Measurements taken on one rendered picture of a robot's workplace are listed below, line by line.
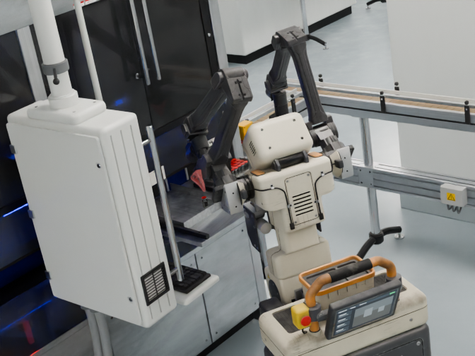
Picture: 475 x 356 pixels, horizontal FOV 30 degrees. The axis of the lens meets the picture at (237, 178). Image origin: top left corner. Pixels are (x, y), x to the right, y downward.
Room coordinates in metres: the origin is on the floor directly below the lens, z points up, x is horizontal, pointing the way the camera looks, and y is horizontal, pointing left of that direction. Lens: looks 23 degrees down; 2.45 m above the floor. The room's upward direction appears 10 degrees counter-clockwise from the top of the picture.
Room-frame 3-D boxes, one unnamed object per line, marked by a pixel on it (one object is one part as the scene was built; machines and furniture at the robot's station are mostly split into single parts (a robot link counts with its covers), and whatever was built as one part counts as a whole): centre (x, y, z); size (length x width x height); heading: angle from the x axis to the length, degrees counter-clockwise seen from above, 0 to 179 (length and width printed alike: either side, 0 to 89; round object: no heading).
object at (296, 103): (4.20, -0.17, 0.92); 0.69 x 0.16 x 0.16; 135
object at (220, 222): (3.47, 0.10, 0.87); 0.70 x 0.48 x 0.02; 135
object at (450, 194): (3.84, -1.02, 0.50); 0.12 x 0.05 x 0.09; 45
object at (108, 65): (3.33, 0.48, 1.51); 0.47 x 0.01 x 0.59; 135
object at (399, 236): (4.27, -0.69, 0.07); 0.50 x 0.08 x 0.14; 135
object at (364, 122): (4.27, -0.69, 0.46); 0.09 x 0.09 x 0.77; 45
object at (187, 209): (3.40, 0.27, 0.90); 0.34 x 0.26 x 0.04; 45
